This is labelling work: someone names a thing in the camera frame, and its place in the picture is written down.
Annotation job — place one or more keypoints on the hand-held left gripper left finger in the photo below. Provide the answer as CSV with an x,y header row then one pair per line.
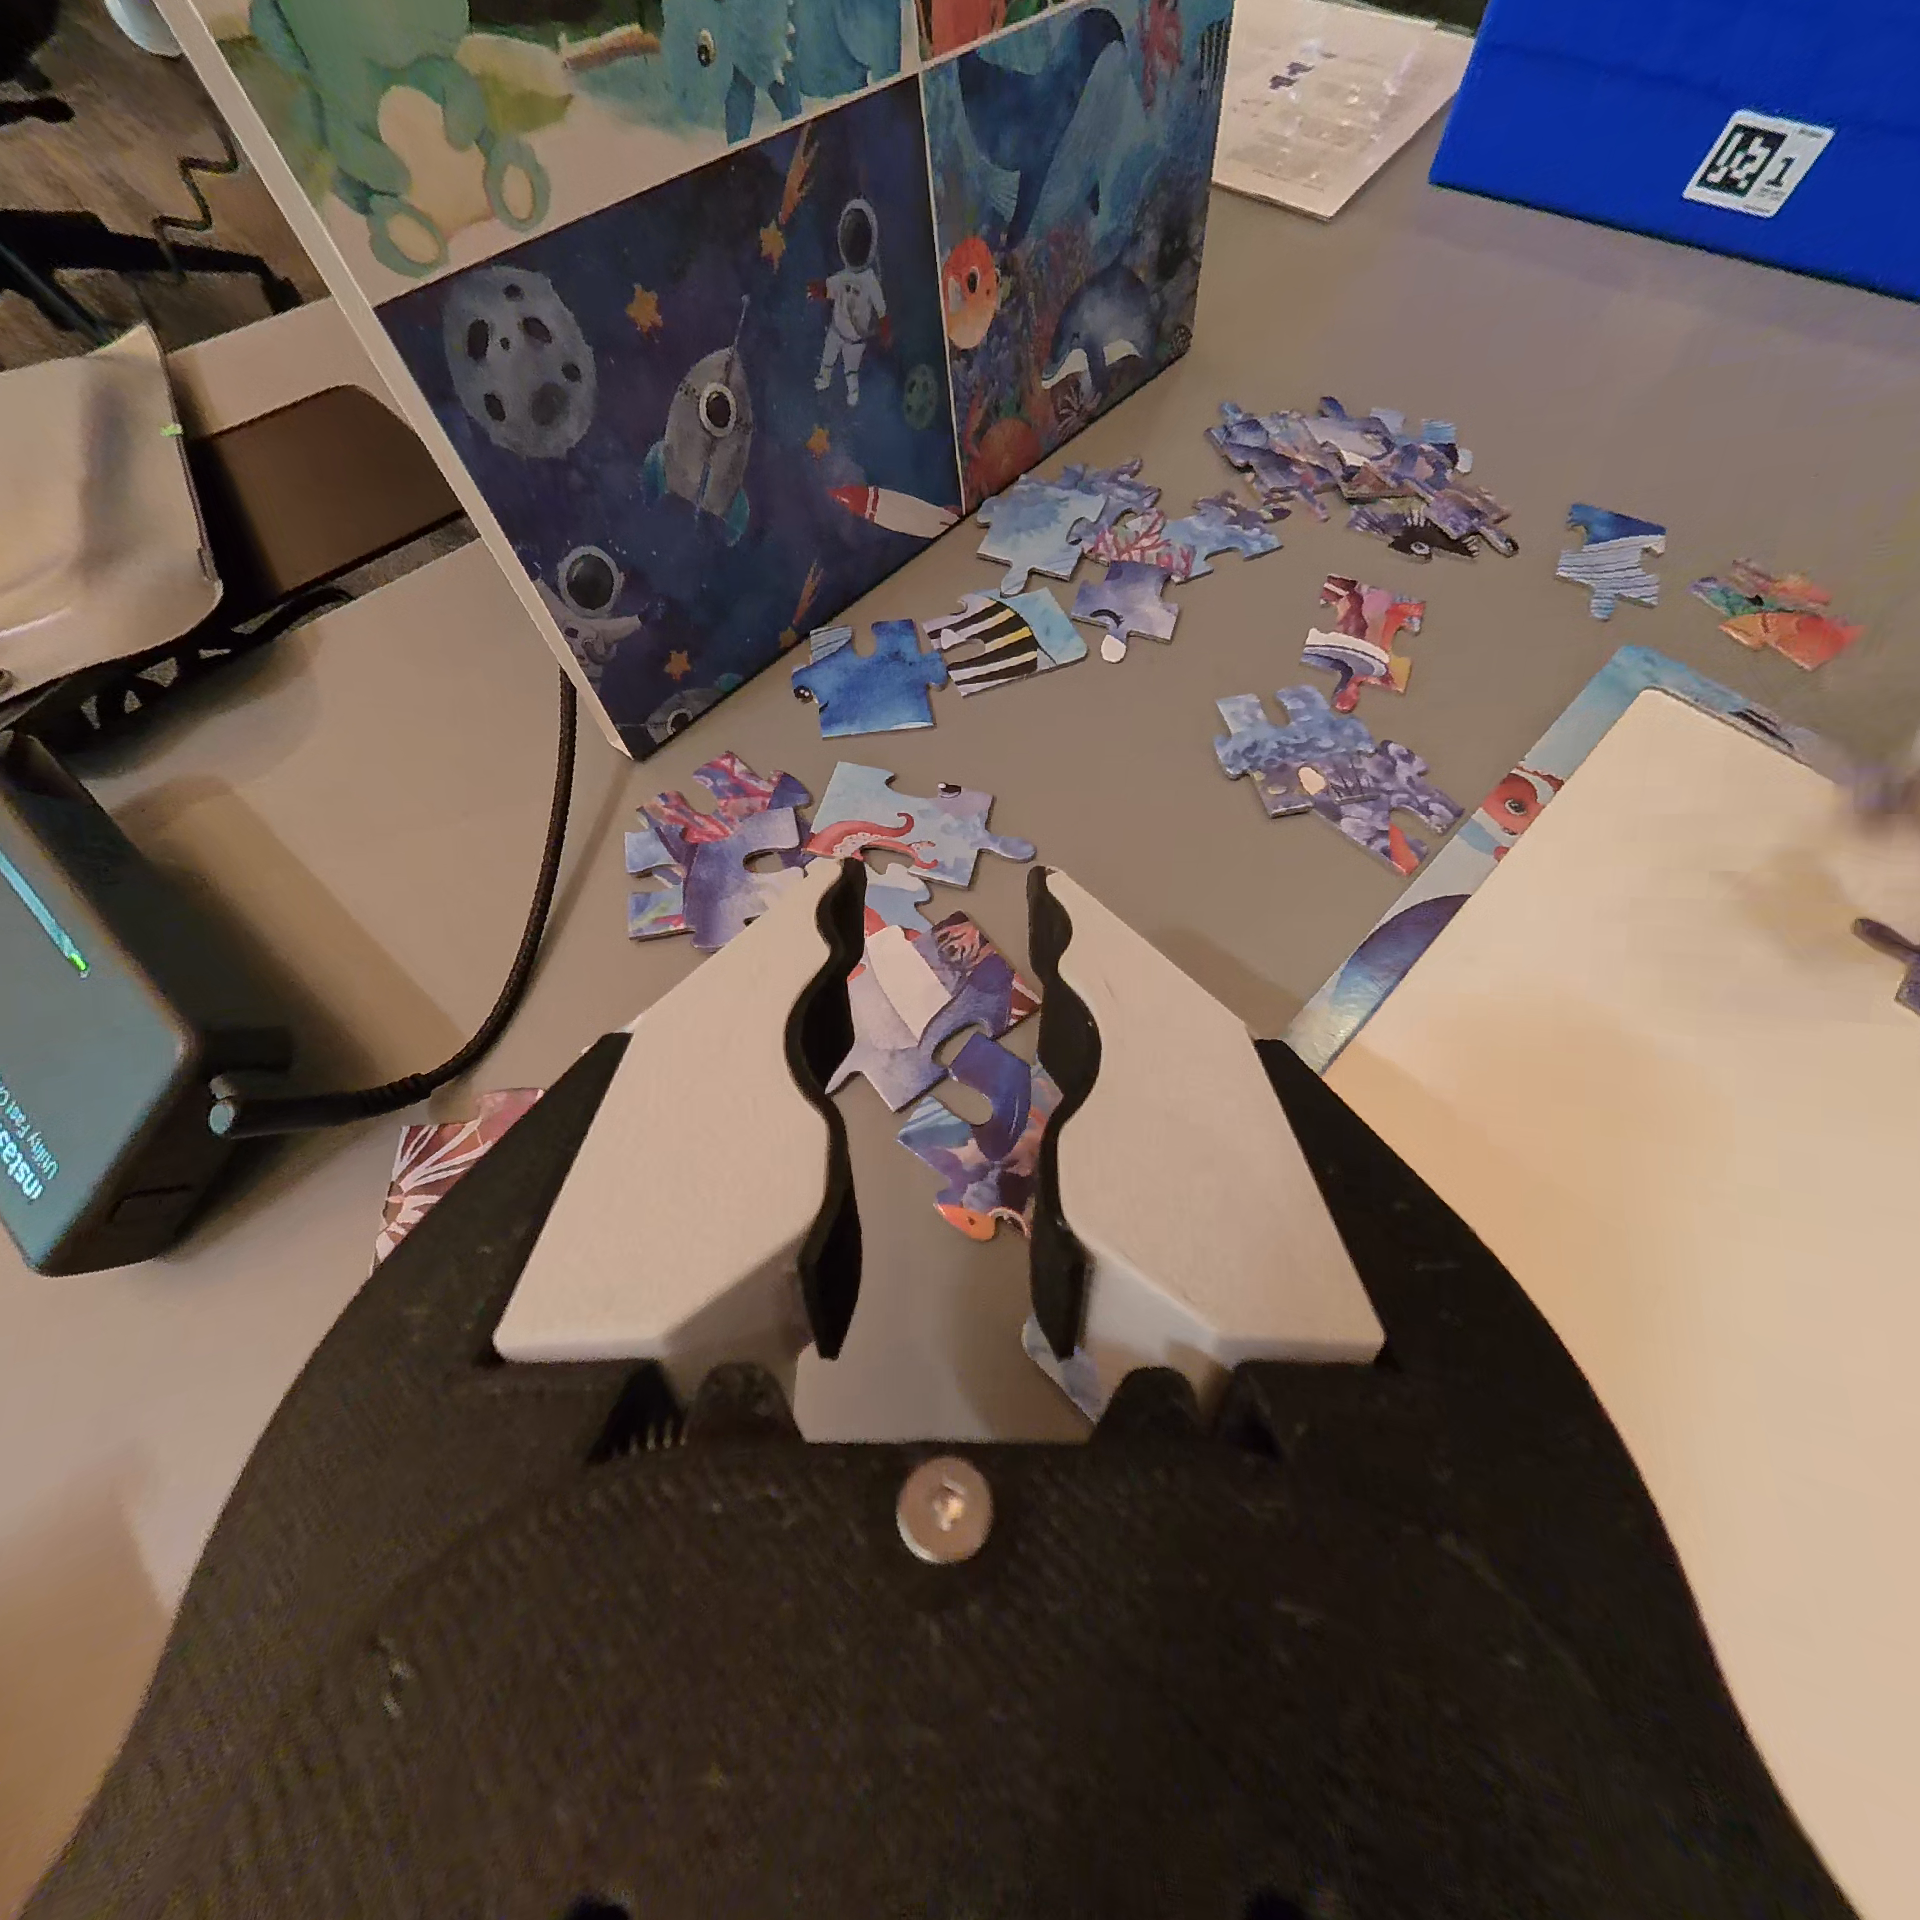
x,y
674,1186

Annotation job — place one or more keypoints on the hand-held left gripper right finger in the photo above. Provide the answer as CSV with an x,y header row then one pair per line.
x,y
1214,1186

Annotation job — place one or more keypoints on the dark blue coral jigsaw piece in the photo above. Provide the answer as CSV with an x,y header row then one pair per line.
x,y
966,976

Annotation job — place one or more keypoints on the cream puzzle frame tray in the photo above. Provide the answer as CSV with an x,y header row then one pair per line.
x,y
1647,1123

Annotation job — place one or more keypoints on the pile of puzzle pieces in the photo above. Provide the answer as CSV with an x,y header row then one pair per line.
x,y
872,673

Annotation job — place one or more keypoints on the black urchin jigsaw piece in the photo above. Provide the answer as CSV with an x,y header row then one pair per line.
x,y
1890,940

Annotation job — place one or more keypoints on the blue striped jigsaw piece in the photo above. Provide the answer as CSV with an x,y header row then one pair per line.
x,y
1611,557

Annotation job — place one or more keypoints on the red crab jigsaw piece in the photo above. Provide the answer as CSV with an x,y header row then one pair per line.
x,y
1780,618

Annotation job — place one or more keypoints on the black flat device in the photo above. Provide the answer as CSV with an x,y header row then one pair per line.
x,y
107,1078

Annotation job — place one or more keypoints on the illustrated animal puzzle box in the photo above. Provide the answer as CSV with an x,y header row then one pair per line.
x,y
674,417

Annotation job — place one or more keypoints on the silver foil pouch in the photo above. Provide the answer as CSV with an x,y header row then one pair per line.
x,y
90,510

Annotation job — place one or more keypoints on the instruction sheet in plastic sleeve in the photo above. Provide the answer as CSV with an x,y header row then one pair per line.
x,y
1320,105

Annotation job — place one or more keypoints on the blue storage bin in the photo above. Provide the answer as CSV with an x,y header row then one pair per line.
x,y
1576,105

